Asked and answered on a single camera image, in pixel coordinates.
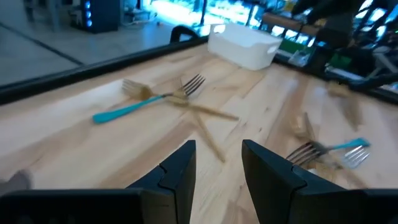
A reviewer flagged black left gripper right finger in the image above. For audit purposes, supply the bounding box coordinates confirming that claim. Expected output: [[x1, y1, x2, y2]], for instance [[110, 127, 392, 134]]
[[242, 139, 352, 224]]

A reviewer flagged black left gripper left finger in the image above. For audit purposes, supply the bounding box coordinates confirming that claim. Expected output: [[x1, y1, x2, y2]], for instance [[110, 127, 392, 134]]
[[126, 139, 197, 224]]

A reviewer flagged white-handled silver fork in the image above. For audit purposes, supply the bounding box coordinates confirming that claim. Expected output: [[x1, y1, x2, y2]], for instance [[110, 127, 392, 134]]
[[343, 145, 371, 169]]

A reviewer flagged white plastic bin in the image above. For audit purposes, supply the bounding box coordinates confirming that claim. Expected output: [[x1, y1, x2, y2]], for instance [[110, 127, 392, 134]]
[[207, 23, 283, 71]]

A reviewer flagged black computer with blue lights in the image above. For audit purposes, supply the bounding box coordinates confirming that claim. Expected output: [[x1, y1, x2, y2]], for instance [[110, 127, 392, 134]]
[[70, 0, 121, 34]]

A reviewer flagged black aluminium table frame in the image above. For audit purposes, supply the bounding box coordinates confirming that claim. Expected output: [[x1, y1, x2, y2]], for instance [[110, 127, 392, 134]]
[[0, 35, 398, 106]]

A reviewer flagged black arched bracket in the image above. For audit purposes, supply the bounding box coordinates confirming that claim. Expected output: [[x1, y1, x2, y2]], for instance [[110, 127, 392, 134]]
[[169, 24, 200, 44]]

